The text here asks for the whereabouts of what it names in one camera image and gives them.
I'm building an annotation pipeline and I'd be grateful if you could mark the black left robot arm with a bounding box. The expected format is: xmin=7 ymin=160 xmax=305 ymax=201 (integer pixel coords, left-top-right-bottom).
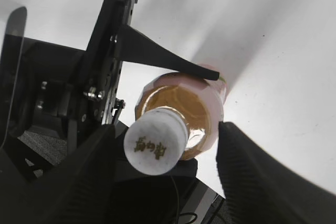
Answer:
xmin=1 ymin=0 xmax=219 ymax=182

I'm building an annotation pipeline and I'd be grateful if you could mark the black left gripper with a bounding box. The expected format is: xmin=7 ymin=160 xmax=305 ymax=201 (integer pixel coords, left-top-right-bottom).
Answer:
xmin=15 ymin=0 xmax=139 ymax=162

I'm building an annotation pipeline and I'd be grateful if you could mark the white bottle cap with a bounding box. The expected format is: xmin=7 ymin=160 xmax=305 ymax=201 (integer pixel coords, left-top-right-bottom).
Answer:
xmin=124 ymin=108 xmax=188 ymax=176

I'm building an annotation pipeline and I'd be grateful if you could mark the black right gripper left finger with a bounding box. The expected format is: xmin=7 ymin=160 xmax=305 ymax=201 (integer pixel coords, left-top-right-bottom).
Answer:
xmin=1 ymin=125 xmax=115 ymax=223

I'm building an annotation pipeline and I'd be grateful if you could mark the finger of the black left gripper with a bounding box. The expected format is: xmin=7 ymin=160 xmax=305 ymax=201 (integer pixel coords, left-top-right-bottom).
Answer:
xmin=116 ymin=25 xmax=219 ymax=80
xmin=115 ymin=121 xmax=197 ymax=182

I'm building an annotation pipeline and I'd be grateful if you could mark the peach oolong tea bottle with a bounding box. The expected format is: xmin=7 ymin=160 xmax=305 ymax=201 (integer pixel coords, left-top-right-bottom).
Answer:
xmin=135 ymin=72 xmax=227 ymax=161

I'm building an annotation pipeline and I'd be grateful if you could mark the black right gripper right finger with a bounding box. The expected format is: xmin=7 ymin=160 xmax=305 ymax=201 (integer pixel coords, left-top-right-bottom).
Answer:
xmin=216 ymin=122 xmax=335 ymax=223

